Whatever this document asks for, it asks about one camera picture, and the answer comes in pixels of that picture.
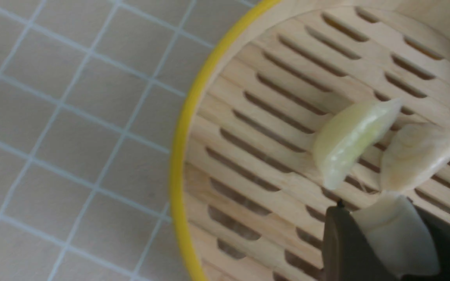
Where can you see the white toy dumpling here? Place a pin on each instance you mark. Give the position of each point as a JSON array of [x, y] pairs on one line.
[[398, 236]]

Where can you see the beige checked tablecloth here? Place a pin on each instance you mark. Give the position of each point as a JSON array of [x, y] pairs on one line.
[[90, 94]]

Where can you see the cream toy dumpling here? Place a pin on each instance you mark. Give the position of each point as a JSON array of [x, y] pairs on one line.
[[415, 154]]

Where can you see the greenish translucent toy dumpling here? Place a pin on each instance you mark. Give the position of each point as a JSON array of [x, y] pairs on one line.
[[344, 138]]

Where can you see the yellow rimmed bamboo steamer tray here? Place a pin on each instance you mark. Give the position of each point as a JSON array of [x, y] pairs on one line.
[[247, 200]]

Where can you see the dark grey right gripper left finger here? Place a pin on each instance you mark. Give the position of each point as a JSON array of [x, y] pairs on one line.
[[346, 253]]

